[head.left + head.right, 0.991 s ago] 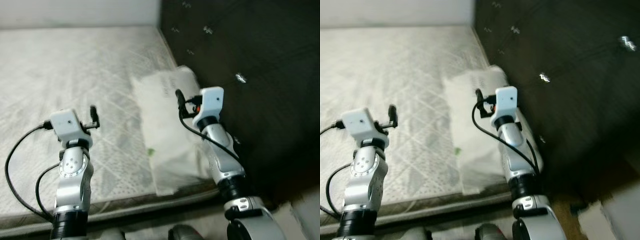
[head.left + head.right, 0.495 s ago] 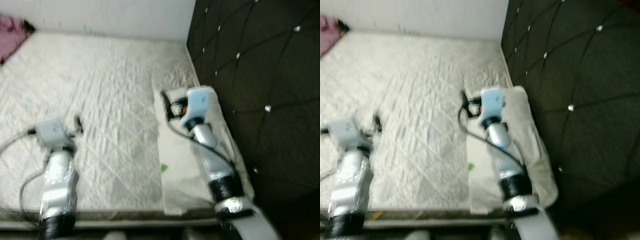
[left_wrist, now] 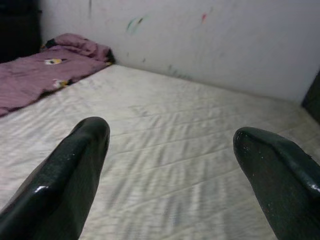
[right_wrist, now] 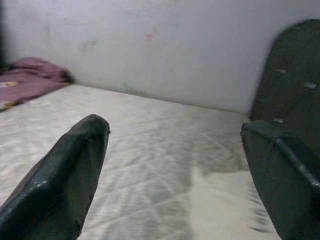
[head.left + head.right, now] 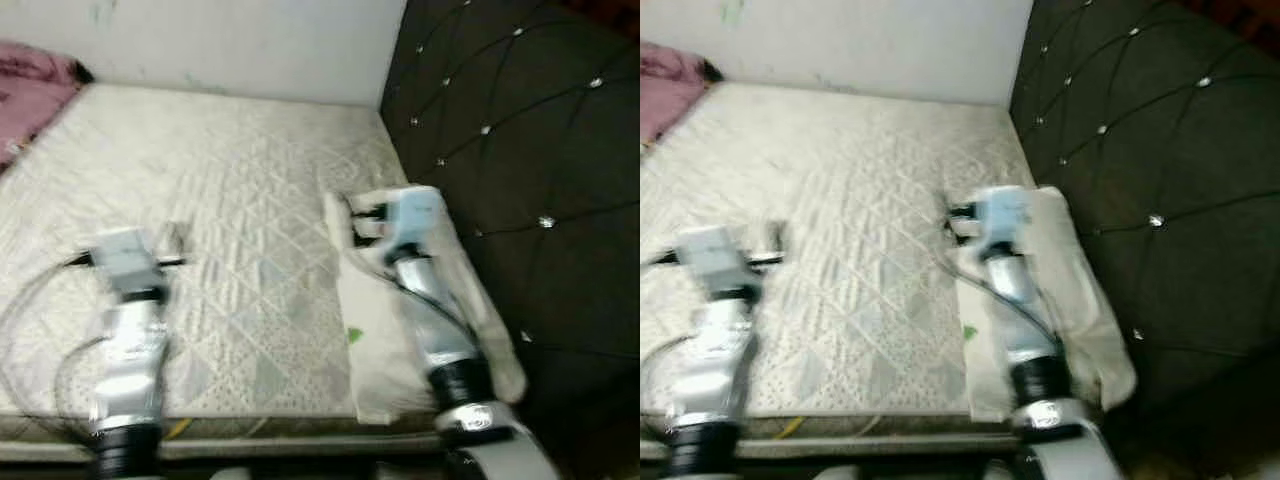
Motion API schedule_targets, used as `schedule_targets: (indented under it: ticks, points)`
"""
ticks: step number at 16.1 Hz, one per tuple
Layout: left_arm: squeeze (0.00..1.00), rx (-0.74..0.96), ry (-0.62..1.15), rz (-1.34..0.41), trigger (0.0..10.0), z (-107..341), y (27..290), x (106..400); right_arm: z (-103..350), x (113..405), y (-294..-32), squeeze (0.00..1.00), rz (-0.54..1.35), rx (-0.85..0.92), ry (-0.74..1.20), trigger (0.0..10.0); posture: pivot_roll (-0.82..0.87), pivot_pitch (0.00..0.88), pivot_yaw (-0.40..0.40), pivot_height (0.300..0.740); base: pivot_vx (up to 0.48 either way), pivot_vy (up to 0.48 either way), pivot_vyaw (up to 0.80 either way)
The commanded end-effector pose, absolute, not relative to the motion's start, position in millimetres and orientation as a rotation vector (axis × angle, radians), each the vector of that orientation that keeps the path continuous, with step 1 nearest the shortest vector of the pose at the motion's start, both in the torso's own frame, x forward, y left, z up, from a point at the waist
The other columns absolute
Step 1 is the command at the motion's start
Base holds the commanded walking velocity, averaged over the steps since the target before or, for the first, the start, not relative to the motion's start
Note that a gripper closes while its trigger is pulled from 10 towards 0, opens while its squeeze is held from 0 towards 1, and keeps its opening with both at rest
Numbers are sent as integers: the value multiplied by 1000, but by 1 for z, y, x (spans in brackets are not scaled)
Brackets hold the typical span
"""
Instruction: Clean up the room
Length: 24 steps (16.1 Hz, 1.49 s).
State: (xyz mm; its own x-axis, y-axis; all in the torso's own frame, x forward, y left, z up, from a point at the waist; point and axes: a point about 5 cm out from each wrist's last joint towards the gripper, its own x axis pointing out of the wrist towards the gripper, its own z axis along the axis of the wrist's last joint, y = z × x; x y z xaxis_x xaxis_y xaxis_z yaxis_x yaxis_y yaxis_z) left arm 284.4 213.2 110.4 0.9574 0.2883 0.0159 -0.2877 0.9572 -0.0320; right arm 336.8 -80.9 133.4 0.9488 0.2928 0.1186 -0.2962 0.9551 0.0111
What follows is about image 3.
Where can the black tufted headboard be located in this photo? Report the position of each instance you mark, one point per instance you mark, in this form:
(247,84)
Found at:
(312,100)

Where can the white quilted mattress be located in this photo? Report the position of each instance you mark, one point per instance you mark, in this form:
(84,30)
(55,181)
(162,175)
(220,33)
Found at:
(175,125)

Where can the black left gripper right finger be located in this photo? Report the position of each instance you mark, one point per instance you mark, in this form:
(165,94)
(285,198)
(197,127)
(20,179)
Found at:
(287,190)

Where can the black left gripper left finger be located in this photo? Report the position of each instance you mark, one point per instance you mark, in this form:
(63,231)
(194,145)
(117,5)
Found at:
(50,195)

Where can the purple cartoon print blanket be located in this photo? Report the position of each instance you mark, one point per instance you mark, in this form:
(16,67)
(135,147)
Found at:
(37,75)

